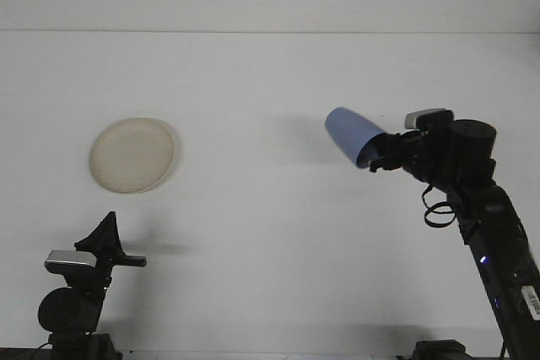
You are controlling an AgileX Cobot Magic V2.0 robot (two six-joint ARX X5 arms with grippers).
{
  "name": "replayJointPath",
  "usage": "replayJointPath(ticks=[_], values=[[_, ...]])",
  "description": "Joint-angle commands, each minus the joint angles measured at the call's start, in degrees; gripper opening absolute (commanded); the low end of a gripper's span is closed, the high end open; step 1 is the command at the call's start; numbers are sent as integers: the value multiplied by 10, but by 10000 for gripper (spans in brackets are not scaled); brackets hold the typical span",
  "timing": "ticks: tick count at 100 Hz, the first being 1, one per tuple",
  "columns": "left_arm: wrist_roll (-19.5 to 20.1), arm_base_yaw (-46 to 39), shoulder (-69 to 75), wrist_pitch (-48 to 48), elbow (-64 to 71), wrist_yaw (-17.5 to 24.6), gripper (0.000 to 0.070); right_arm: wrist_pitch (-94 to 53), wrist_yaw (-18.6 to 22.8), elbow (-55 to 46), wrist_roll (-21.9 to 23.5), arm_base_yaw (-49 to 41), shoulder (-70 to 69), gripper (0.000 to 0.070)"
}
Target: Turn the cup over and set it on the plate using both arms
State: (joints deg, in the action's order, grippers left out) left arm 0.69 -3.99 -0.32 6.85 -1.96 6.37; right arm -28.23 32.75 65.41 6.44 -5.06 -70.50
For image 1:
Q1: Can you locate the pale blue cup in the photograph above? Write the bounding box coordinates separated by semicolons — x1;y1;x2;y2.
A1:
324;107;392;170

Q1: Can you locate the pale round plate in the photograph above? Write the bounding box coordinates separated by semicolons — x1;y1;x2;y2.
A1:
88;117;176;196

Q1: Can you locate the black block stand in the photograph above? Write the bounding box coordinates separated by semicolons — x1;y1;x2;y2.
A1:
48;333;123;360
415;339;467;360

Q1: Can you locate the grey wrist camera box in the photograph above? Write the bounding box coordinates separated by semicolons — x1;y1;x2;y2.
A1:
404;108;455;132
44;250;97;276

